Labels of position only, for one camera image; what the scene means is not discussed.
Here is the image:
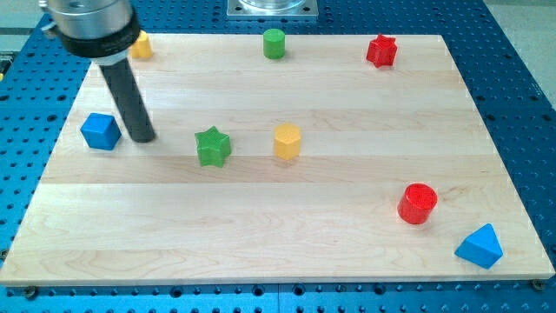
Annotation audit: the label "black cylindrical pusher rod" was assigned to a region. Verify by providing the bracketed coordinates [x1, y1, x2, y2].
[100, 58, 156, 143]

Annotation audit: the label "red cylinder block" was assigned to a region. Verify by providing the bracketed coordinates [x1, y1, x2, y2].
[397, 183, 438, 224]

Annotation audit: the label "red star block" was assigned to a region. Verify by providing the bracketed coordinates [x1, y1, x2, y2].
[366, 34, 398, 68]

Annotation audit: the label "green cylinder block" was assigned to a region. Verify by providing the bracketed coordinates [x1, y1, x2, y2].
[262, 29, 286, 59]

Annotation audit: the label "light wooden board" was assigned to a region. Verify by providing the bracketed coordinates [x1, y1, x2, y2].
[1, 34, 554, 286]

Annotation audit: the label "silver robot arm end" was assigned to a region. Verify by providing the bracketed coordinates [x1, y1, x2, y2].
[38, 0, 141, 66]

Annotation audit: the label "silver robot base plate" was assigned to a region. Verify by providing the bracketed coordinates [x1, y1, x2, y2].
[227, 0, 319, 17]

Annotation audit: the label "green star block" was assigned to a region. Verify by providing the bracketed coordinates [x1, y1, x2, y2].
[195, 126, 231, 168]

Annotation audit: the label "yellow hexagon block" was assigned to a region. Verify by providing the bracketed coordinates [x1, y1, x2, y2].
[274, 123, 301, 160]

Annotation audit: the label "yellow block behind arm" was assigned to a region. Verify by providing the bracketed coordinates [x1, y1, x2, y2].
[129, 30, 153, 58]

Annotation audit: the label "blue cube block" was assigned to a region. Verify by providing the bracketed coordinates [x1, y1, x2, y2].
[80, 113, 122, 150]

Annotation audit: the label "blue perforated metal table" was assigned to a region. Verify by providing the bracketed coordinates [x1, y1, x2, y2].
[1, 1, 555, 312]

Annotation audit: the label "blue triangular prism block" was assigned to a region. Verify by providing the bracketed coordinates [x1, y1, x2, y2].
[454, 223, 504, 270]

